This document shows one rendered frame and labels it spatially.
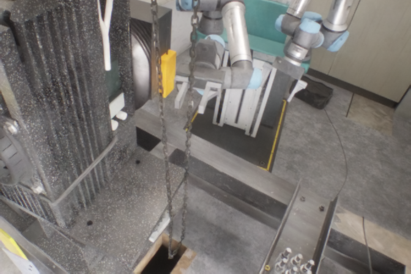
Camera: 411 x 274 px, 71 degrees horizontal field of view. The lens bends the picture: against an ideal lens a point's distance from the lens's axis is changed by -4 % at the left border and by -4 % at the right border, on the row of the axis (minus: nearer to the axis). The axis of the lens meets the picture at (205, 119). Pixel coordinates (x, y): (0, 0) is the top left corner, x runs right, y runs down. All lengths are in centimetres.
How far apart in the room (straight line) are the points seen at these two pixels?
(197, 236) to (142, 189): 98
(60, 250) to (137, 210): 39
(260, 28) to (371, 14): 182
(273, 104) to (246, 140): 34
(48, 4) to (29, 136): 30
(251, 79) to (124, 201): 63
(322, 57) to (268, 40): 191
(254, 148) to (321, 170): 74
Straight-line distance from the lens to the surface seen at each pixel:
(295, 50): 129
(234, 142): 221
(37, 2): 70
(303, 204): 158
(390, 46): 353
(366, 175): 292
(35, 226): 148
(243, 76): 102
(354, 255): 182
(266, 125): 239
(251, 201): 176
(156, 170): 124
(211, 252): 208
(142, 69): 107
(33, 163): 87
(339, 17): 153
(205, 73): 83
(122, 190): 120
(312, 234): 151
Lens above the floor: 188
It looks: 42 degrees down
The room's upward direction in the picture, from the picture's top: 9 degrees clockwise
